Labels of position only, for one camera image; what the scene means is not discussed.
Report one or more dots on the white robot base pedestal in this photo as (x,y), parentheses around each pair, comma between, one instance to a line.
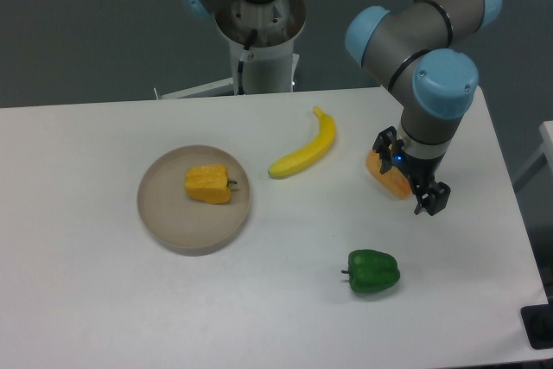
(261,40)

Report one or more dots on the white furniture at right edge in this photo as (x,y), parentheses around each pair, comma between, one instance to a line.
(538,160)

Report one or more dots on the orange fruit toy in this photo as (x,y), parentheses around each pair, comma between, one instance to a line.
(392,180)

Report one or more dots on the yellow pepper toy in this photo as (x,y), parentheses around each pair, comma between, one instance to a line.
(209,183)

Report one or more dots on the green pepper toy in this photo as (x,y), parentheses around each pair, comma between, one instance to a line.
(371,271)

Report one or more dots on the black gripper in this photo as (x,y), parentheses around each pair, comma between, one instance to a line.
(418,162)

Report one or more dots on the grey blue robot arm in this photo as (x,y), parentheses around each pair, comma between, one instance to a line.
(409,54)

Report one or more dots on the black clamp at table edge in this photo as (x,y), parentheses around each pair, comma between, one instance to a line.
(537,320)

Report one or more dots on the beige round plate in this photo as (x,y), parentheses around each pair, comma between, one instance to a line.
(181,223)

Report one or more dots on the yellow banana toy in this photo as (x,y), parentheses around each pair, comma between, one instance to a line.
(311,153)

